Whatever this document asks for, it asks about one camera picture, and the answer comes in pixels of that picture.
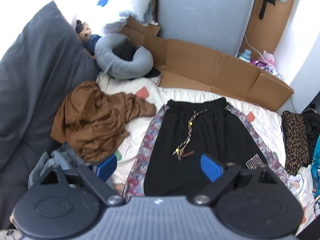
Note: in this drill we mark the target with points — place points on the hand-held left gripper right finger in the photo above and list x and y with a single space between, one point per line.
211 167

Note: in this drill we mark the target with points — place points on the white multicoloured patterned cloth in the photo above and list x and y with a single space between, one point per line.
157 80

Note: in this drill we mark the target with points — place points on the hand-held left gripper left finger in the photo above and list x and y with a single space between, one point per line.
107 166

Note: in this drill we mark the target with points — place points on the grey-blue garment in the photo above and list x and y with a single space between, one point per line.
60 157

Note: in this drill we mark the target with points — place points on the black garment pile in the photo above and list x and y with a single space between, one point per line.
311 127

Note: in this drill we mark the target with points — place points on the purple and white plastic bag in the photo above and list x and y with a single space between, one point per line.
268 68

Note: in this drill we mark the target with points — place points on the black pants with patterned stripes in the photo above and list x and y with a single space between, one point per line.
200 135

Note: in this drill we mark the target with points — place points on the detergent bottle with blue cap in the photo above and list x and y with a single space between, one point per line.
246 54

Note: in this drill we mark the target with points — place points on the teal printed cloth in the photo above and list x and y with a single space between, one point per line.
316 160

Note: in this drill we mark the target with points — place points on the pink spray bottle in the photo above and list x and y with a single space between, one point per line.
268 56

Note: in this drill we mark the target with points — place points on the black cloth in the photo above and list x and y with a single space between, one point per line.
126 52

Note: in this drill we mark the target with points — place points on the brown teddy bear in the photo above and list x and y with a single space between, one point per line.
86 31

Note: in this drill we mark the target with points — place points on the upright cardboard sheet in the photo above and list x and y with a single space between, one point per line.
260 35

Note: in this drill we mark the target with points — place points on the grey plastic-wrapped mattress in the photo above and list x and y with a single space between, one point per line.
200 12

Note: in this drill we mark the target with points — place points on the grey neck pillow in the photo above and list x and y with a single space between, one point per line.
117 67

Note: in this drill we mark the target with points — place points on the leopard print garment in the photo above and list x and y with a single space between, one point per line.
295 142

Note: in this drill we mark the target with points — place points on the small blue scrap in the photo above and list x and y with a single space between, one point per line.
103 1

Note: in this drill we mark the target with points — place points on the brown garment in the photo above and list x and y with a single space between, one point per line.
95 122

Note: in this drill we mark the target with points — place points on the cream bear printed blanket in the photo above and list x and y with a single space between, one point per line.
265 122

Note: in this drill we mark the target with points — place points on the dark grey pillow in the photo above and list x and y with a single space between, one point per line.
37 80

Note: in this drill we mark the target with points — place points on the flattened cardboard box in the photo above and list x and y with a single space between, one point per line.
200 62

